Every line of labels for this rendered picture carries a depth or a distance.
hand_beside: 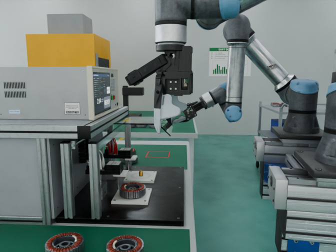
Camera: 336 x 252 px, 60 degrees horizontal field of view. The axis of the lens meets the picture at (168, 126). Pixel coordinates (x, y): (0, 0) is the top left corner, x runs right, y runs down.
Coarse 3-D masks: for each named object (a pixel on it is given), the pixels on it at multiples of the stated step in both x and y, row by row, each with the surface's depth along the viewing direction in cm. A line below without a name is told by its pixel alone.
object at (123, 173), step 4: (108, 164) 120; (112, 164) 120; (116, 164) 120; (120, 164) 122; (104, 168) 123; (108, 168) 120; (112, 168) 120; (116, 168) 120; (120, 168) 122; (88, 172) 121; (100, 172) 120; (104, 172) 120; (108, 172) 120; (112, 172) 120; (116, 172) 120; (120, 172) 121; (124, 172) 123; (100, 176) 126; (120, 176) 121; (124, 176) 121; (100, 180) 127
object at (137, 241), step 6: (114, 240) 89; (120, 240) 90; (126, 240) 90; (132, 240) 90; (138, 240) 89; (108, 246) 86; (114, 246) 86; (120, 246) 87; (126, 246) 88; (132, 246) 89; (138, 246) 86
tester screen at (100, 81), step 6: (96, 78) 115; (102, 78) 123; (108, 78) 133; (96, 84) 115; (102, 84) 124; (108, 84) 133; (96, 90) 115; (102, 90) 124; (96, 96) 115; (102, 96) 124; (96, 102) 115; (102, 102) 124; (102, 108) 124
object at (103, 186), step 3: (102, 183) 126; (105, 183) 127; (102, 186) 122; (105, 186) 127; (102, 189) 122; (105, 189) 127; (102, 192) 122; (105, 192) 127; (102, 195) 122; (102, 198) 122
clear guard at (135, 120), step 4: (124, 116) 159; (128, 116) 159; (132, 116) 159; (136, 116) 159; (140, 116) 159; (144, 116) 159; (148, 116) 159; (152, 116) 159; (120, 120) 144; (132, 120) 144; (136, 120) 144; (140, 120) 144; (144, 120) 144; (148, 120) 144; (152, 120) 144; (164, 120) 154; (164, 124) 145; (164, 128) 137; (168, 128) 146; (168, 132) 138
